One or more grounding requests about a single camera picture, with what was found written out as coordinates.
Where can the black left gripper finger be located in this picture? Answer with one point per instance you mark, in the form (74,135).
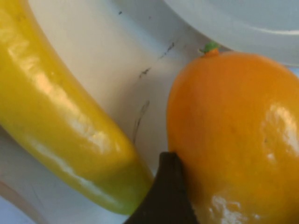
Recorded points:
(168,198)

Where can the large glossy orange mango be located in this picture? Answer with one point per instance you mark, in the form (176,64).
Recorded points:
(233,130)

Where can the strongly curved yellow banana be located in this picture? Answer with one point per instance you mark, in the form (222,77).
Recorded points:
(58,112)

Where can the pink round plate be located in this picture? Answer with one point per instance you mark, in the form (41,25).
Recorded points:
(9,210)

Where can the blue-grey round plate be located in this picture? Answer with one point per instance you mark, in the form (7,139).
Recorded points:
(245,18)

